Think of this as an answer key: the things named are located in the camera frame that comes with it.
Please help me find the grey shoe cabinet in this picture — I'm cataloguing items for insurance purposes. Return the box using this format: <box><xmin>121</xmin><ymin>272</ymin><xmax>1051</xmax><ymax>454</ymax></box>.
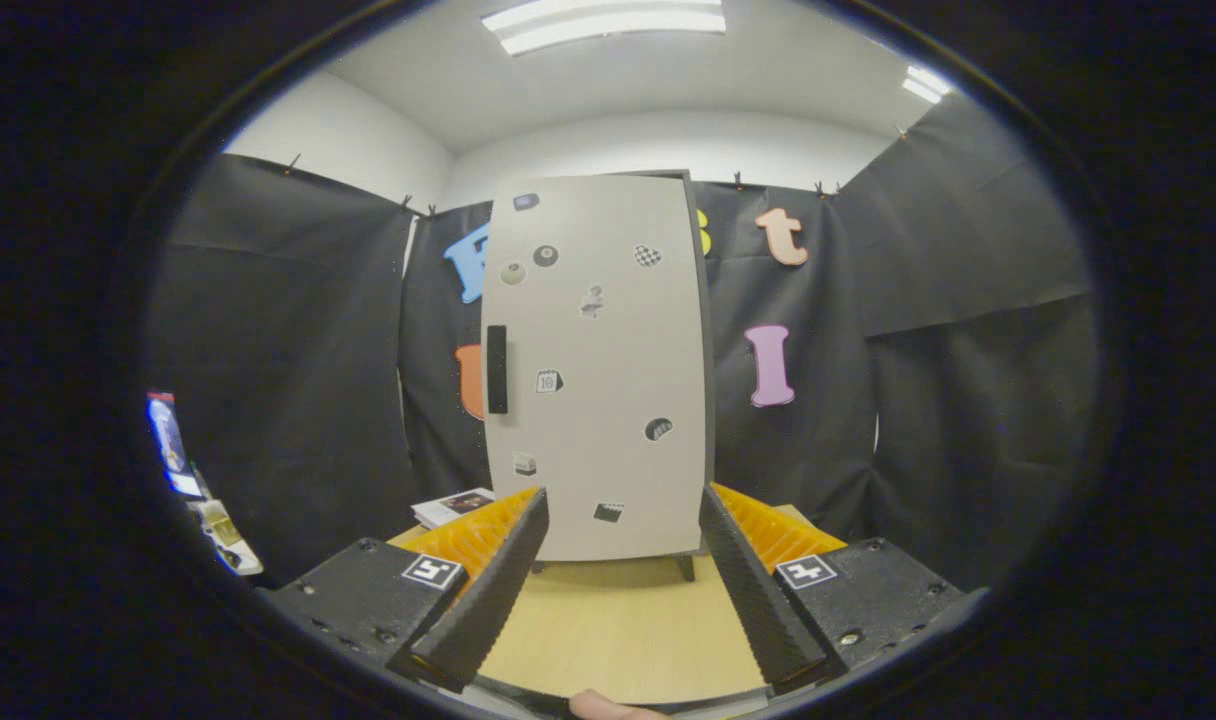
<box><xmin>480</xmin><ymin>168</ymin><xmax>717</xmax><ymax>583</ymax></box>

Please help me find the stack of printed booklets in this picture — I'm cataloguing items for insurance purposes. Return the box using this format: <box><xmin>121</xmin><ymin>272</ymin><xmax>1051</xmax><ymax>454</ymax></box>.
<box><xmin>411</xmin><ymin>487</ymin><xmax>497</xmax><ymax>529</ymax></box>

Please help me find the light grey shoe cabinet door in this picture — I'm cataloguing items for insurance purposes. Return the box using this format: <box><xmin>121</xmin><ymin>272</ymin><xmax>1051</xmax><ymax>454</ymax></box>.
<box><xmin>481</xmin><ymin>175</ymin><xmax>707</xmax><ymax>563</ymax></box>

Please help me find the black backdrop cloth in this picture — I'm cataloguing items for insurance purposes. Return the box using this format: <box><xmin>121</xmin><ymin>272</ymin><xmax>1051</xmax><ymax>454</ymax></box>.
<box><xmin>146</xmin><ymin>92</ymin><xmax>1099</xmax><ymax>591</ymax></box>

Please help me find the black door handle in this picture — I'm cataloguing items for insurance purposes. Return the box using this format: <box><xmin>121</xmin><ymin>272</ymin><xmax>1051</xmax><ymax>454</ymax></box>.
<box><xmin>486</xmin><ymin>324</ymin><xmax>510</xmax><ymax>415</ymax></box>

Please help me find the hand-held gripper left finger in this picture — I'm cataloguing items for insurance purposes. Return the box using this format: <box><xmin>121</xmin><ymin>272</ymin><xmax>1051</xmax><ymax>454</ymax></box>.
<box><xmin>258</xmin><ymin>486</ymin><xmax>551</xmax><ymax>693</ymax></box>

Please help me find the long ceiling light panel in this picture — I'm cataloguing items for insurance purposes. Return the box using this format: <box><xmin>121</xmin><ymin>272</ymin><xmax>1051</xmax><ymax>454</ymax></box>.
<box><xmin>480</xmin><ymin>0</ymin><xmax>729</xmax><ymax>57</ymax></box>

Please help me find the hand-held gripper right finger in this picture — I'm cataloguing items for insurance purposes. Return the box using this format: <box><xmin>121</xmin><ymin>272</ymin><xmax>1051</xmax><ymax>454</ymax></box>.
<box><xmin>698</xmin><ymin>482</ymin><xmax>969</xmax><ymax>696</ymax></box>

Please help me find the small ceiling light panel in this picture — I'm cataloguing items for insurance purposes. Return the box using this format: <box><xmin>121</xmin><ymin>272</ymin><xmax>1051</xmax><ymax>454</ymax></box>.
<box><xmin>901</xmin><ymin>65</ymin><xmax>954</xmax><ymax>105</ymax></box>

